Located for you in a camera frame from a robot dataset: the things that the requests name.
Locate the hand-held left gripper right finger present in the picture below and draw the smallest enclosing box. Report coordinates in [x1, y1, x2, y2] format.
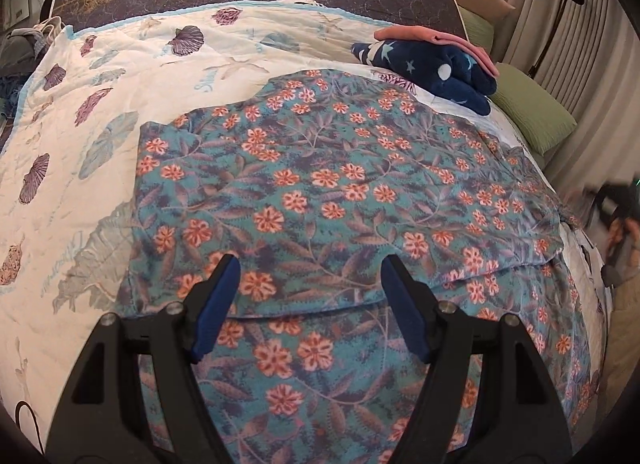
[379, 254, 573, 464]

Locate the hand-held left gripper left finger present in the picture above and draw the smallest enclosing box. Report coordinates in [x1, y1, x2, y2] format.
[45, 253, 251, 464]

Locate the teal floral garment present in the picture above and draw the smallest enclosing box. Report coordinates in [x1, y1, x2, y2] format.
[117, 68, 608, 464]

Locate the green pillow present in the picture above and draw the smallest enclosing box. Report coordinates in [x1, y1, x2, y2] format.
[487, 62, 579, 155]
[457, 6, 496, 52]

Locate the navy star print garment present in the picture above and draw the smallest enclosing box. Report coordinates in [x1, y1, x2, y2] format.
[350, 38, 499, 117]

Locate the white seashell print quilt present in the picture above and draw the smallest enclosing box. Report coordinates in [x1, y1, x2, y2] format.
[0, 0, 617, 425]

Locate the pink folded garment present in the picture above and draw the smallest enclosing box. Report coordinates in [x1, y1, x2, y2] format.
[374, 25, 499, 77]

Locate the grey cloth pile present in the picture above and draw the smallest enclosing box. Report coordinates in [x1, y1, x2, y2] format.
[0, 18, 66, 77]

